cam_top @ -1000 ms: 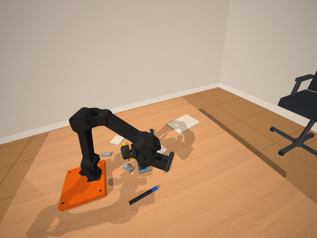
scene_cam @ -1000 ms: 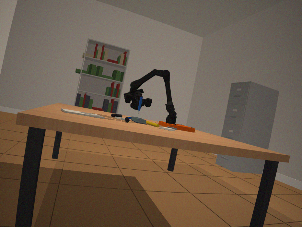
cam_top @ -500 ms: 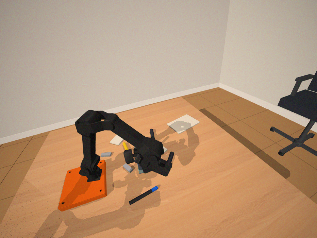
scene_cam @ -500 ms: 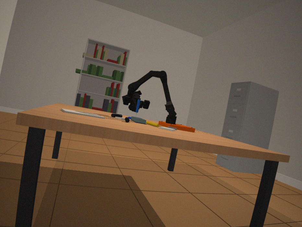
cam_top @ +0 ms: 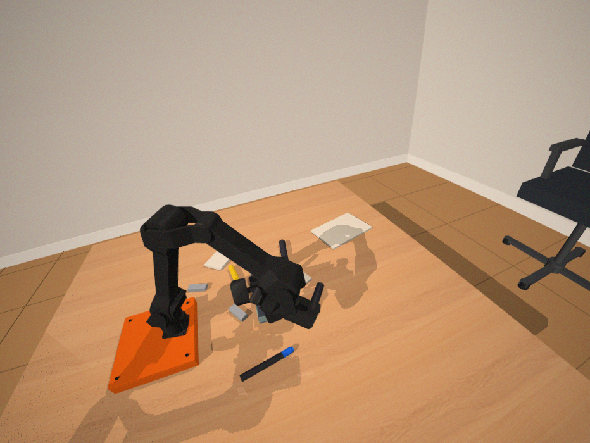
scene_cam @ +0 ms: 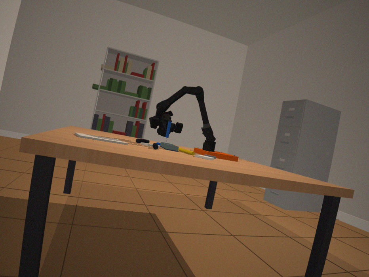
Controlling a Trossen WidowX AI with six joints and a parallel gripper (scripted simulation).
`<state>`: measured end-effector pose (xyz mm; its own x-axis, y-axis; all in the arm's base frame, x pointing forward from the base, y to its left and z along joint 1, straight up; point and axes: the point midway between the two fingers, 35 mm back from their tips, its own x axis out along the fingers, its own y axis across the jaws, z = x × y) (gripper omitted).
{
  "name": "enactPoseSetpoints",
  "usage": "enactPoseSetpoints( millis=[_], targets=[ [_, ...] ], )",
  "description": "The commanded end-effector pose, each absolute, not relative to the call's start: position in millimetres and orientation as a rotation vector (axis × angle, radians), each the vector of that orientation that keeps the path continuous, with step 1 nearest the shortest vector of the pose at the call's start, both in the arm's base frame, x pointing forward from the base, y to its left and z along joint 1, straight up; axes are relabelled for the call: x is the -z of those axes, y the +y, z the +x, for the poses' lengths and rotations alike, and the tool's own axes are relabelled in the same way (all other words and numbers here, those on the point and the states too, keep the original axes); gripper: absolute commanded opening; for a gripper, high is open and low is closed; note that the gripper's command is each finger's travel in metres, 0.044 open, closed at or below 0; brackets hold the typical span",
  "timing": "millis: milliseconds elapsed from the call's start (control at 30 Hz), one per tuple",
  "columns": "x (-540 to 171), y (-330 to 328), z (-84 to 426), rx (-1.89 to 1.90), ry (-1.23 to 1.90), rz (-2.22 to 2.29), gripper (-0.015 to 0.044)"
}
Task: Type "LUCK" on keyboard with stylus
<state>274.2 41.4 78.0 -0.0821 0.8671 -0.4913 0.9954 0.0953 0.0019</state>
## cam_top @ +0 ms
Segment yellow cylinder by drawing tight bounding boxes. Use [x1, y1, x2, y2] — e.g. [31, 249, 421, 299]
[228, 265, 239, 280]

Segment letter keyboard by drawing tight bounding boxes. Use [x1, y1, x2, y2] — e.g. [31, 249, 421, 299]
[256, 305, 268, 324]

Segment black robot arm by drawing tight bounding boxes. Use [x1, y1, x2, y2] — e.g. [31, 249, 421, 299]
[140, 205, 321, 339]

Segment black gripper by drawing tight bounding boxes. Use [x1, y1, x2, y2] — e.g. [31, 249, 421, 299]
[230, 264, 306, 306]

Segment black cylinder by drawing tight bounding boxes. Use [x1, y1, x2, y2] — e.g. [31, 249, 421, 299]
[311, 282, 324, 304]
[279, 239, 289, 260]

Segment black marker with blue cap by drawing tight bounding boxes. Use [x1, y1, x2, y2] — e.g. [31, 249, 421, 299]
[240, 346, 294, 382]

